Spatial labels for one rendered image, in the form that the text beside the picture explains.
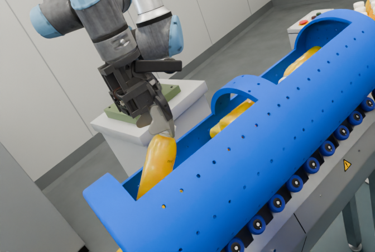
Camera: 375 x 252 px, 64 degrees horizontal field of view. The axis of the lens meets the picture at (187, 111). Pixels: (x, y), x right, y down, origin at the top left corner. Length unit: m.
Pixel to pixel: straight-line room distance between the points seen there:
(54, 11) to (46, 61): 2.64
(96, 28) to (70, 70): 2.86
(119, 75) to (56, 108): 2.80
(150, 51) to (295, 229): 0.63
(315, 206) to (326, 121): 0.24
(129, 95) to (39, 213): 1.65
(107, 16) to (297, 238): 0.68
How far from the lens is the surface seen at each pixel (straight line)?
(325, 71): 0.81
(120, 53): 0.58
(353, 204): 1.60
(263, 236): 0.79
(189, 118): 1.02
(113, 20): 0.57
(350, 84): 0.86
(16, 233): 2.18
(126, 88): 0.61
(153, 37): 0.92
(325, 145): 0.90
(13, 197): 2.08
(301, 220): 0.86
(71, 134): 3.49
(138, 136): 0.89
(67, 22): 0.71
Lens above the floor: 1.55
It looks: 27 degrees down
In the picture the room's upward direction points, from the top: 24 degrees counter-clockwise
